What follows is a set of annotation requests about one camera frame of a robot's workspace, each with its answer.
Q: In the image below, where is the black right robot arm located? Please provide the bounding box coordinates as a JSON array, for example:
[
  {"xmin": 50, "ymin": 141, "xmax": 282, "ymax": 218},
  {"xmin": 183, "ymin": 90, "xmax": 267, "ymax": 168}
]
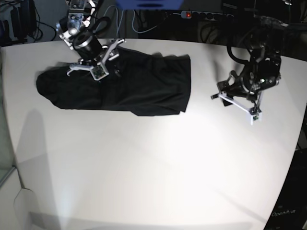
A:
[{"xmin": 56, "ymin": 0, "xmax": 126, "ymax": 81}]

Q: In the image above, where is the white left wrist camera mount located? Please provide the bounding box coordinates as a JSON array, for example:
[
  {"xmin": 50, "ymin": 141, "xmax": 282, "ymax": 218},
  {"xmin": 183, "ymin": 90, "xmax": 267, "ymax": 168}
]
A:
[{"xmin": 249, "ymin": 112, "xmax": 262, "ymax": 125}]

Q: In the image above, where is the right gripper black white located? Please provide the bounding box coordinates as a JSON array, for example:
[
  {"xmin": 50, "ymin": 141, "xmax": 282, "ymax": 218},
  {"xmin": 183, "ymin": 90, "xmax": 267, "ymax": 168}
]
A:
[{"xmin": 67, "ymin": 34, "xmax": 126, "ymax": 77}]

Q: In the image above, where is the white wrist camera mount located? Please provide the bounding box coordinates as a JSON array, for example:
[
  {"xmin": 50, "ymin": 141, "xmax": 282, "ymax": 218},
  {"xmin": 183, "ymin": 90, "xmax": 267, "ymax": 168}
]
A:
[
  {"xmin": 91, "ymin": 65, "xmax": 109, "ymax": 81},
  {"xmin": 249, "ymin": 112, "xmax": 262, "ymax": 125}
]

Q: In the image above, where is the light blue cable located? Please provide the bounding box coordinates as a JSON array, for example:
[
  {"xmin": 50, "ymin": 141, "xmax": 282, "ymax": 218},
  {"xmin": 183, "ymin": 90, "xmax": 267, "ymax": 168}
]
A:
[{"xmin": 95, "ymin": 4, "xmax": 125, "ymax": 39}]

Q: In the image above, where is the dark navy long-sleeve T-shirt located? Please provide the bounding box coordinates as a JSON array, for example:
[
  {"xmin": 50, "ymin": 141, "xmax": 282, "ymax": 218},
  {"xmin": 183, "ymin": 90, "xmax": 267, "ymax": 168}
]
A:
[{"xmin": 36, "ymin": 48, "xmax": 191, "ymax": 116}]

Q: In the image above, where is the blue plastic bin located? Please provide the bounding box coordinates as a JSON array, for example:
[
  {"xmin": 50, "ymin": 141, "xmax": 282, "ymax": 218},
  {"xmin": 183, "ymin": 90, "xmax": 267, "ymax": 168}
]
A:
[{"xmin": 116, "ymin": 0, "xmax": 184, "ymax": 10}]

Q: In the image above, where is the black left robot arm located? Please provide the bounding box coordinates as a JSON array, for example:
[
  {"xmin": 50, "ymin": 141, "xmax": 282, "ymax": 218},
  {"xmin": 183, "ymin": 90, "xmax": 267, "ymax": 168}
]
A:
[{"xmin": 211, "ymin": 16, "xmax": 288, "ymax": 121}]

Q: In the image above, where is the black power strip red switch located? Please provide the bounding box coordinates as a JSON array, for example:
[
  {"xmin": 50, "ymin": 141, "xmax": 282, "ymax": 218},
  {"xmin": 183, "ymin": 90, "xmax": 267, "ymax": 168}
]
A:
[{"xmin": 179, "ymin": 11, "xmax": 234, "ymax": 22}]

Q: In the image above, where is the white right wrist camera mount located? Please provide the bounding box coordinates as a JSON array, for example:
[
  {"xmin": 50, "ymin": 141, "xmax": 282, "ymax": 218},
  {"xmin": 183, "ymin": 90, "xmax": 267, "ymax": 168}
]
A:
[{"xmin": 91, "ymin": 65, "xmax": 109, "ymax": 81}]

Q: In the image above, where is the black power adapter box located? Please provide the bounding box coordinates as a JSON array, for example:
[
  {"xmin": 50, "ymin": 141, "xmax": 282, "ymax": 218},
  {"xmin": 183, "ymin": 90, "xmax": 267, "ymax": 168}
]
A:
[{"xmin": 11, "ymin": 0, "xmax": 36, "ymax": 39}]

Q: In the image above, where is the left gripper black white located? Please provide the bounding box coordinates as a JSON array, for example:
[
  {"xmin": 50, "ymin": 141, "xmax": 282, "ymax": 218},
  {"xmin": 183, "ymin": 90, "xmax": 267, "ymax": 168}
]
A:
[{"xmin": 211, "ymin": 70, "xmax": 264, "ymax": 115}]

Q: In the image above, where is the black OpenArm labelled case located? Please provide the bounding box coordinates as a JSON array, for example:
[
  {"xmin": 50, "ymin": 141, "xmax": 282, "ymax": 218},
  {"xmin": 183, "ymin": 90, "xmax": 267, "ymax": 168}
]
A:
[{"xmin": 264, "ymin": 149, "xmax": 307, "ymax": 230}]

